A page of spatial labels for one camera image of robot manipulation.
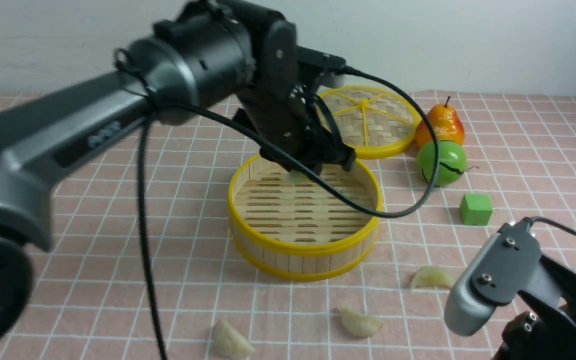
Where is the green toy apple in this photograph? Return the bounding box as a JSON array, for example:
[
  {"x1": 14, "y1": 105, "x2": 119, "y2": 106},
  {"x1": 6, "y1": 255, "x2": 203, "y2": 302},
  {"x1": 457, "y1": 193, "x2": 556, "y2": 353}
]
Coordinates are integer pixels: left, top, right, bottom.
[{"x1": 416, "y1": 139, "x2": 479, "y2": 187}]

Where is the pink checked tablecloth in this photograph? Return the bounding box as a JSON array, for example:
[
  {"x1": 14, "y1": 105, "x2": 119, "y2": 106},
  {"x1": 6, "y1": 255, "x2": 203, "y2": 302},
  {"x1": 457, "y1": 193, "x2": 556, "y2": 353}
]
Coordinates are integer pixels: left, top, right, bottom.
[{"x1": 0, "y1": 93, "x2": 576, "y2": 360}]

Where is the yellow bamboo steamer tray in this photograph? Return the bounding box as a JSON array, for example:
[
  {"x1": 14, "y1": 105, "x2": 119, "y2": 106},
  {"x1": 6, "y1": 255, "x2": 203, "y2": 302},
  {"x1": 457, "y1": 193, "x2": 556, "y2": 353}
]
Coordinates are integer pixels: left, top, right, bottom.
[{"x1": 228, "y1": 155, "x2": 380, "y2": 281}]

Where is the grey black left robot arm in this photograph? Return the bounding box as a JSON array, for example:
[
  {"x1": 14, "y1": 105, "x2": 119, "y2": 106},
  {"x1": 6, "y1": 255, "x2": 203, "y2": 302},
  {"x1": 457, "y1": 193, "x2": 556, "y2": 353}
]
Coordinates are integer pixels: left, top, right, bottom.
[{"x1": 0, "y1": 0, "x2": 356, "y2": 339}]

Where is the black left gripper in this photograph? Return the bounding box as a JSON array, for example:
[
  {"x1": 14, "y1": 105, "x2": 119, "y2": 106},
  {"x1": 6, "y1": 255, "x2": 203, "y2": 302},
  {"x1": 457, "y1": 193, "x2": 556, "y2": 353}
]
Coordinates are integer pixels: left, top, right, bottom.
[{"x1": 233, "y1": 47, "x2": 356, "y2": 174}]

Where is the greenish dumpling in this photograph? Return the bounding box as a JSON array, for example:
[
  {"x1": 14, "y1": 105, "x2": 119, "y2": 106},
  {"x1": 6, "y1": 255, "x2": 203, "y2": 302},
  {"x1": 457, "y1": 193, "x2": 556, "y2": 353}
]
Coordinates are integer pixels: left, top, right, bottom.
[
  {"x1": 410, "y1": 265, "x2": 456, "y2": 289},
  {"x1": 286, "y1": 170, "x2": 310, "y2": 185}
]

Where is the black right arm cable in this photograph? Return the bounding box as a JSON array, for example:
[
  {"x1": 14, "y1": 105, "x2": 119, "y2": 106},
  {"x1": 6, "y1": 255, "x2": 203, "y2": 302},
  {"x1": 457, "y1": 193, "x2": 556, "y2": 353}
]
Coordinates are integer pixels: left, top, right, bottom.
[{"x1": 523, "y1": 216, "x2": 576, "y2": 249}]

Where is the pale dumpling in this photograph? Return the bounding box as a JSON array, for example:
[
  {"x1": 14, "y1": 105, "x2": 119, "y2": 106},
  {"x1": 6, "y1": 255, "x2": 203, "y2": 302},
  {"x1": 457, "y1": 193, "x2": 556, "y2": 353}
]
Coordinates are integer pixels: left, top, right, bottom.
[
  {"x1": 212, "y1": 319, "x2": 256, "y2": 360},
  {"x1": 338, "y1": 306, "x2": 386, "y2": 338}
]

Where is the green foam cube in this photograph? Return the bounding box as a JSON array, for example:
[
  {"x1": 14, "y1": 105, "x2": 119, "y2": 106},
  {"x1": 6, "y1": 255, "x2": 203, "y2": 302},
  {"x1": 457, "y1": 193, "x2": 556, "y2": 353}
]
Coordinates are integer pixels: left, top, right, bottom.
[{"x1": 459, "y1": 193, "x2": 493, "y2": 227}]

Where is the yellow bamboo steamer lid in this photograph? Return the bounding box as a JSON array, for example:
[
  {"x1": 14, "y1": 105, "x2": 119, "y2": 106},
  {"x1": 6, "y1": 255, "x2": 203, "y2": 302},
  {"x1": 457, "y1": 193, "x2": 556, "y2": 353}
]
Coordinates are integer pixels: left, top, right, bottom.
[{"x1": 319, "y1": 85, "x2": 421, "y2": 160}]

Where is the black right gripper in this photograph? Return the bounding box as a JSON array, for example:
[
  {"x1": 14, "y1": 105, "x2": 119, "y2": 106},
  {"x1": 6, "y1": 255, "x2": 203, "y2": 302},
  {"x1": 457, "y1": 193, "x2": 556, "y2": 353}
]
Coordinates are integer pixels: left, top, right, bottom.
[{"x1": 494, "y1": 255, "x2": 576, "y2": 360}]

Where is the orange yellow toy pear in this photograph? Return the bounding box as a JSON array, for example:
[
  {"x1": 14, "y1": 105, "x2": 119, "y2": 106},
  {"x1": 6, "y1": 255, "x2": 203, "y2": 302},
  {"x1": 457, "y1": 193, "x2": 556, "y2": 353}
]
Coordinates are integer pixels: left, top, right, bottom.
[{"x1": 414, "y1": 96, "x2": 466, "y2": 148}]

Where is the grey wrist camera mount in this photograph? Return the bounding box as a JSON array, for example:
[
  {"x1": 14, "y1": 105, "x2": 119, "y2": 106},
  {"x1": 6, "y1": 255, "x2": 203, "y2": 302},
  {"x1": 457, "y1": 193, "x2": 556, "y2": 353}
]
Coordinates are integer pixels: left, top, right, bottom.
[{"x1": 443, "y1": 219, "x2": 542, "y2": 337}]

